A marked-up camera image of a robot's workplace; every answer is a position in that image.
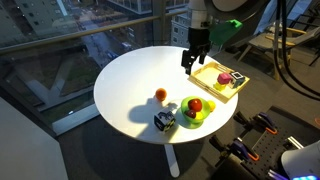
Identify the small dark object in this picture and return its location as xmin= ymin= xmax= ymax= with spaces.
xmin=153 ymin=110 xmax=177 ymax=133

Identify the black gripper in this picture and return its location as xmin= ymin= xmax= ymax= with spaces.
xmin=180 ymin=27 xmax=212 ymax=76

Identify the purple clamp with orange handle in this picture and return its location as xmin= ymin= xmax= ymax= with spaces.
xmin=233 ymin=111 xmax=278 ymax=136
xmin=209 ymin=134 xmax=261 ymax=164

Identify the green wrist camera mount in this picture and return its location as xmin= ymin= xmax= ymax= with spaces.
xmin=208 ymin=19 xmax=243 ymax=46

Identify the wooden chair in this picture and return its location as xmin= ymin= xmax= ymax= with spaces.
xmin=237 ymin=26 xmax=308 ymax=81

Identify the black perforated breadboard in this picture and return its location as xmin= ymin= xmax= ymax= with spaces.
xmin=246 ymin=106 xmax=320 ymax=180

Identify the wooden crate tray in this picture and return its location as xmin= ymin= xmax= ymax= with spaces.
xmin=188 ymin=60 xmax=251 ymax=104

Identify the tan window handrail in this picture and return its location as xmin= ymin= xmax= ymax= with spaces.
xmin=0 ymin=8 xmax=189 ymax=56

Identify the dark purple plum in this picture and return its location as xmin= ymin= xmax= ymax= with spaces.
xmin=185 ymin=109 xmax=197 ymax=119

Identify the green plastic bowl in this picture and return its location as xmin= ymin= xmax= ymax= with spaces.
xmin=180 ymin=96 xmax=212 ymax=130

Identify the pink cube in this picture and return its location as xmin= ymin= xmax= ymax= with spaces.
xmin=217 ymin=72 xmax=232 ymax=86

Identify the tan window mullion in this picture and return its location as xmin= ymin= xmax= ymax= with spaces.
xmin=151 ymin=0 xmax=168 ymax=48

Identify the orange fruit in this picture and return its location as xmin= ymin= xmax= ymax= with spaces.
xmin=155 ymin=87 xmax=168 ymax=102

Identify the white table base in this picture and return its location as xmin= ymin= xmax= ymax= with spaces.
xmin=163 ymin=143 xmax=181 ymax=179

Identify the thick black cable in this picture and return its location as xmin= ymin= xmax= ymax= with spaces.
xmin=273 ymin=0 xmax=320 ymax=101
xmin=281 ymin=0 xmax=320 ymax=88

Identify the red apple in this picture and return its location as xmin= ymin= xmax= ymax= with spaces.
xmin=187 ymin=98 xmax=204 ymax=113

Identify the white robot base blue light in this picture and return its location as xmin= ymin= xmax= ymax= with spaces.
xmin=280 ymin=139 xmax=320 ymax=180

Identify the black white square-print cube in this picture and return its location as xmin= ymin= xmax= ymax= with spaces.
xmin=229 ymin=70 xmax=246 ymax=89

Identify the yellow-orange citrus fruit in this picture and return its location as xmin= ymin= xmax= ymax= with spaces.
xmin=207 ymin=100 xmax=217 ymax=113

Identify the yellow-green cube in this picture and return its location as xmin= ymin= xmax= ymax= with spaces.
xmin=213 ymin=81 xmax=227 ymax=92

